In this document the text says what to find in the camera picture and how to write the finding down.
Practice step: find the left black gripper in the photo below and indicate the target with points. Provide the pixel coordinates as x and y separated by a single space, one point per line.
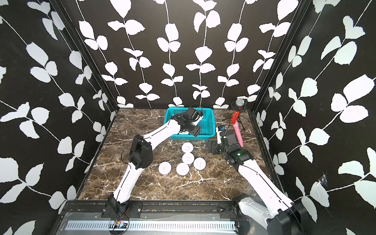
196 131

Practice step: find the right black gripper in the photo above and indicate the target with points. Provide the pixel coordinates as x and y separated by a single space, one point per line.
213 144

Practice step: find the teal plastic basket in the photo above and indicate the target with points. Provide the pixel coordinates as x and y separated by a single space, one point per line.
207 124

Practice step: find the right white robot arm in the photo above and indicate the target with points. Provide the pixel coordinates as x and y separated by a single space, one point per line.
278 214

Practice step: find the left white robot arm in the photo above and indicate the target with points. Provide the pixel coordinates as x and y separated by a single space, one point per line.
141 154

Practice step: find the pink and red tube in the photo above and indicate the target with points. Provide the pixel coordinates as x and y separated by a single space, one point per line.
235 124

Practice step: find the small black tripod lamp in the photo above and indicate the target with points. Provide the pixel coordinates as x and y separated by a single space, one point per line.
238 106

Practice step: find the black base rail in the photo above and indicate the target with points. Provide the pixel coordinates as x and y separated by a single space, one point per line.
135 208

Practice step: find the small circuit board with wires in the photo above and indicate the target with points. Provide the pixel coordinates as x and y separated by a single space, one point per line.
118 225

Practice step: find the white perforated cable duct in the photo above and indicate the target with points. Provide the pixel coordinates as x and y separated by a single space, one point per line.
160 226

